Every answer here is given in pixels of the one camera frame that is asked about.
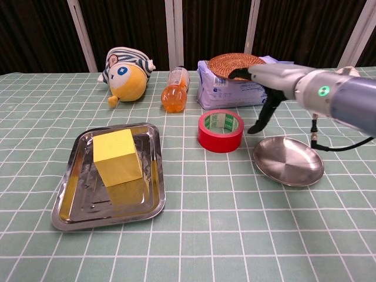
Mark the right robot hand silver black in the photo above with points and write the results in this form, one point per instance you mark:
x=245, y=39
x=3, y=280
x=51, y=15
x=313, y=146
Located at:
x=273, y=79

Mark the red tape roll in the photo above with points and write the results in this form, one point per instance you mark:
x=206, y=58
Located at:
x=218, y=141

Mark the yellow cube block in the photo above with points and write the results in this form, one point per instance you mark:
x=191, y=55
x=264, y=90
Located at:
x=114, y=147

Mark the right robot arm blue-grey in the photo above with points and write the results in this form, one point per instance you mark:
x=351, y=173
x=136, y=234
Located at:
x=346, y=100

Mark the round woven rattan coaster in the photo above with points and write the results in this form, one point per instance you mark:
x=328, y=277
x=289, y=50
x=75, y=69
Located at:
x=232, y=63

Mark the purple tissue pack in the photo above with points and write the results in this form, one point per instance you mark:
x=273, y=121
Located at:
x=229, y=94

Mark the white paper cup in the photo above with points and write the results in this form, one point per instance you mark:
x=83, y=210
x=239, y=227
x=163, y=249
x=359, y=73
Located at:
x=349, y=71

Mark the round steel plate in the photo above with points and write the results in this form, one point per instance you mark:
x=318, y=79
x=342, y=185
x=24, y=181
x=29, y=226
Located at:
x=288, y=164

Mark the orange drink bottle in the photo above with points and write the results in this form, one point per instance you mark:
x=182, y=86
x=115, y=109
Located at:
x=174, y=100

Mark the yellow plush toy striped hat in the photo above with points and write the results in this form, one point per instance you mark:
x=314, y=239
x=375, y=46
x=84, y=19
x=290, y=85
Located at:
x=129, y=85

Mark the black pleated curtain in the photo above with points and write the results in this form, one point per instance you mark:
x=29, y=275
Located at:
x=132, y=29

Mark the green checkered tablecloth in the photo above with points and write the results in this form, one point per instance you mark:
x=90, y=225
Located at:
x=205, y=235

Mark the rectangular steel tray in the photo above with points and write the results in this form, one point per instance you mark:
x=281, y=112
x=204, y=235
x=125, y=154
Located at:
x=88, y=205

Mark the white frame post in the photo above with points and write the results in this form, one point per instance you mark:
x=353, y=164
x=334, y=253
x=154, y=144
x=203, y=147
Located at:
x=252, y=26
x=83, y=38
x=357, y=29
x=174, y=32

